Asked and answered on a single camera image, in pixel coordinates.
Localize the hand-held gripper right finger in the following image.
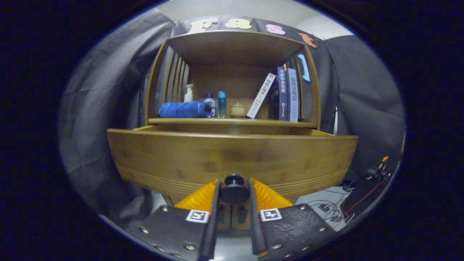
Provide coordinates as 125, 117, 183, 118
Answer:
248, 178, 337, 260

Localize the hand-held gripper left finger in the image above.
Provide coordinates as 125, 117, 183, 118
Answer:
125, 178, 222, 261

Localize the wooden cabinet door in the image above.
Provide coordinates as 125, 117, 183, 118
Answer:
219, 203, 232, 231
232, 203, 250, 231

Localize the wooden countertop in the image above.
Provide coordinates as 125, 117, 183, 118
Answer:
148, 117, 319, 128

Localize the wooden cabinet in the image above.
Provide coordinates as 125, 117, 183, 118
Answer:
145, 30, 322, 232

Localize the beige lidded teacup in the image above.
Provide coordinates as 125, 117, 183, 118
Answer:
230, 102, 247, 118

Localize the rolled blue towel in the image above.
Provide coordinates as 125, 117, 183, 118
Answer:
159, 101, 214, 119

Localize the clear blue bottle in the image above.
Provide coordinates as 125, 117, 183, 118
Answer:
217, 91, 227, 119

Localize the white bottle with blue cap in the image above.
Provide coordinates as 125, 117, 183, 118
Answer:
204, 92, 216, 117

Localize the black book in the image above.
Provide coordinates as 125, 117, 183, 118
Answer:
268, 78, 279, 120

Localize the white book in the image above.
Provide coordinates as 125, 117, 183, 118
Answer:
246, 73, 277, 119

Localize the dark blue book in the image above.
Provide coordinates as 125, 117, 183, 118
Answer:
277, 66, 289, 121

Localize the light purple book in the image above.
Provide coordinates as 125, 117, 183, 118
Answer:
286, 68, 300, 123

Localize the orange black gripper tool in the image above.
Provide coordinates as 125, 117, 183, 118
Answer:
366, 156, 392, 182

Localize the black backdrop cloth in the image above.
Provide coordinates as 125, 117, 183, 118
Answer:
58, 7, 406, 225

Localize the white cable bundle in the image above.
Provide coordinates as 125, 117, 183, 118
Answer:
308, 188, 352, 229

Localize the red cable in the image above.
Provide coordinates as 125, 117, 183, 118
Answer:
343, 179, 385, 218

